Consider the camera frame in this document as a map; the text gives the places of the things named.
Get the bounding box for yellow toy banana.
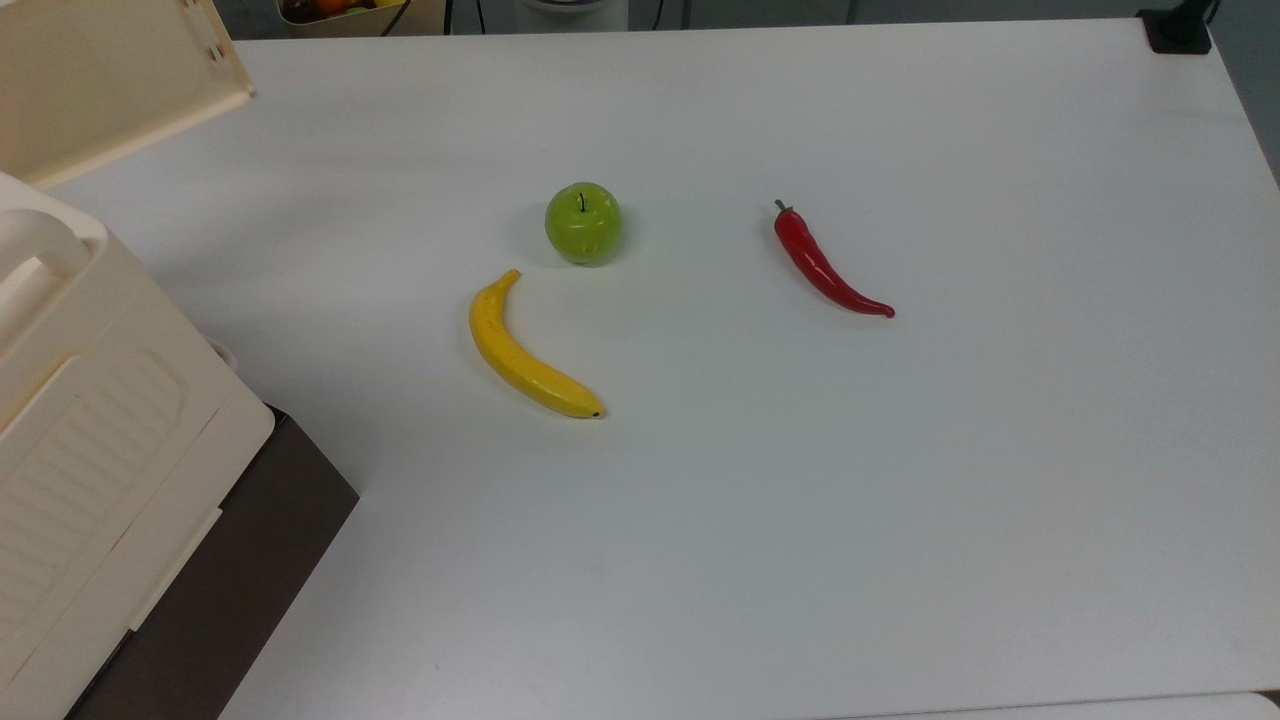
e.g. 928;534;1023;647
468;268;607;420

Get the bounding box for green toy apple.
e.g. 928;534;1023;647
544;181;623;266

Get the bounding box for red toy chili pepper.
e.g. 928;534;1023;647
773;199;897;320

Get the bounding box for dark brown drawer box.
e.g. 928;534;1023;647
64;404;361;720

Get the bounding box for fruit basket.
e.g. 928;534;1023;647
275;0;448;39

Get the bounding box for cream plastic storage box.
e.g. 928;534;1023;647
0;170;277;720

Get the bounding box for cream box lid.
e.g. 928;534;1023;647
0;0;257;191

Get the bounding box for black table clamp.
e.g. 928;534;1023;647
1138;0;1219;56

